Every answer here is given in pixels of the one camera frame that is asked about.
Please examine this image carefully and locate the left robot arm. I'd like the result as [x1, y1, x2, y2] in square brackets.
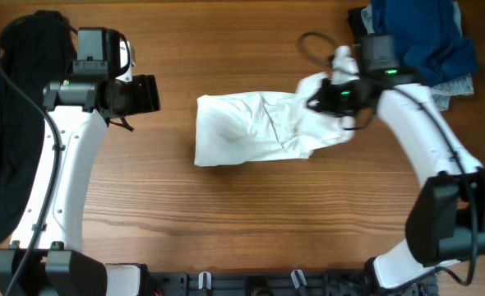
[0, 27, 160, 295]

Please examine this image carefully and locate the black folded garment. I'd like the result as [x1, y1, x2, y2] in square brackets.
[347, 7, 367, 39]

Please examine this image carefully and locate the light blue denim garment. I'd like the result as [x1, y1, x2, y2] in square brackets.
[360, 5, 474, 112]

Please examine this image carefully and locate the left white rail clip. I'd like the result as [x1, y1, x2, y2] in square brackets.
[197, 271, 212, 291]

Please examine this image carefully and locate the white rail clip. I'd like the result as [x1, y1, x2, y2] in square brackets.
[290, 269, 308, 296]
[197, 271, 212, 291]

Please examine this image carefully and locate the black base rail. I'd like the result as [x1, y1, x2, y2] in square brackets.
[151, 270, 439, 296]

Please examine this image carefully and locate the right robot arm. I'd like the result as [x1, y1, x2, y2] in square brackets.
[307, 34, 485, 295]

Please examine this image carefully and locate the white t-shirt with black print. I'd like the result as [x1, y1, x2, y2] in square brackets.
[194, 72, 355, 167]

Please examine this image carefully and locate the right white rail clip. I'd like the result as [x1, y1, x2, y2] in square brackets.
[290, 269, 308, 296]

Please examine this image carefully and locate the dark blue shirt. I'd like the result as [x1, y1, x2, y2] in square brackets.
[371, 0, 478, 86]

